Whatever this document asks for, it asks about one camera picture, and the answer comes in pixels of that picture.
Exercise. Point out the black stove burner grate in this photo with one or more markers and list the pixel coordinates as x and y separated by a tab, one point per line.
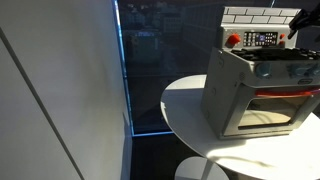
273	53

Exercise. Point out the large red stove knob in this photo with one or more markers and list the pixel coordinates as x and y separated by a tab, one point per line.
233	39

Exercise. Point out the blue stove burner knob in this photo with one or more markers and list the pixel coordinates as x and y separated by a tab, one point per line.
298	70
315	69
263	70

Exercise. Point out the black stove control display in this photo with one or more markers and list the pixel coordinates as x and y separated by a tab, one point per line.
260	39

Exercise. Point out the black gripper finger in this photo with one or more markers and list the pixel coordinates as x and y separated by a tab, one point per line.
299	18
297	29

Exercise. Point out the grey oven door with window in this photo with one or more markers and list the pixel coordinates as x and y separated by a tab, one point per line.
233	116

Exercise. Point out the grey toy stove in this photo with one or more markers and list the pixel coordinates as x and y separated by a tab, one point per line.
220	96

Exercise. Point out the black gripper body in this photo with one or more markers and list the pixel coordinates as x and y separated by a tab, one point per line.
315	14

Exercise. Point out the blue lit window frame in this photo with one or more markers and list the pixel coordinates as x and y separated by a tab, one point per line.
124	66

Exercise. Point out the small red round stove button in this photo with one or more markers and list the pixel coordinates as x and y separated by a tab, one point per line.
281	43
282	36

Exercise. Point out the round white table base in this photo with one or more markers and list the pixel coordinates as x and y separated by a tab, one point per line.
190	170

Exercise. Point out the white table post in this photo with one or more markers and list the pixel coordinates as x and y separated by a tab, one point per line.
207	170

